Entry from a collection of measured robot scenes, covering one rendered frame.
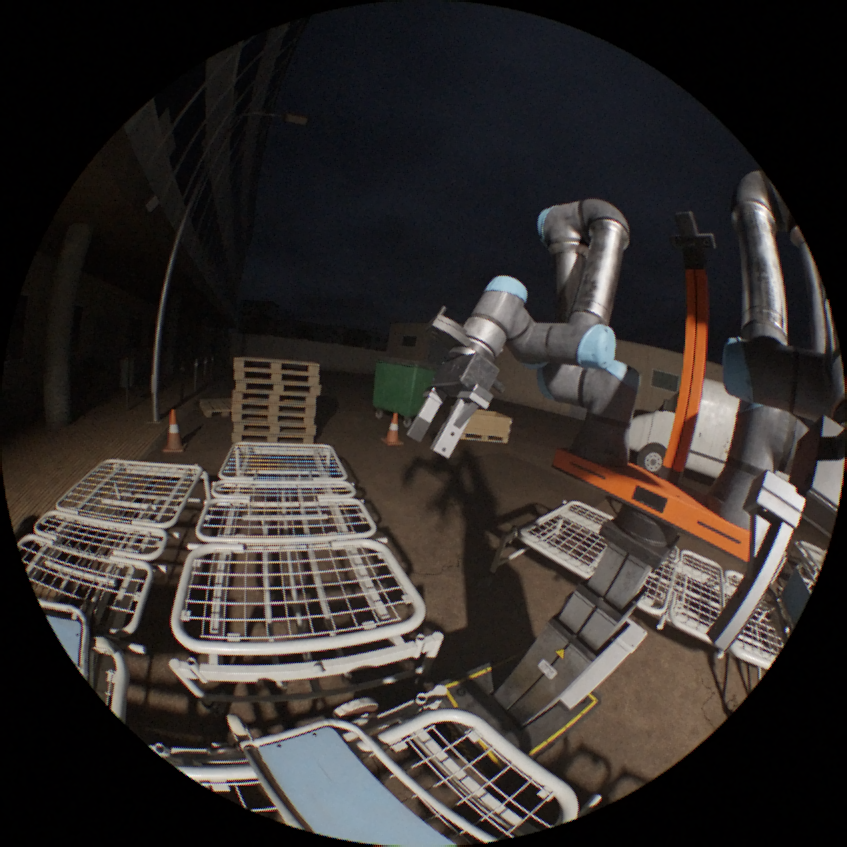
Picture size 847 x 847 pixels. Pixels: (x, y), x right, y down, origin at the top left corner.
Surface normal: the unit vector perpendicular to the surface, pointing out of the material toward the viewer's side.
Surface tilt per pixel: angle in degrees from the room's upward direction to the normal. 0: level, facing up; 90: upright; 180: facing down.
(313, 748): 1
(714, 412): 88
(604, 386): 90
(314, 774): 1
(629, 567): 90
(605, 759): 0
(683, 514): 90
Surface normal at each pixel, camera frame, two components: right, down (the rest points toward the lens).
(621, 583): -0.90, -0.06
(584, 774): 0.15, -0.97
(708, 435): -0.73, -0.01
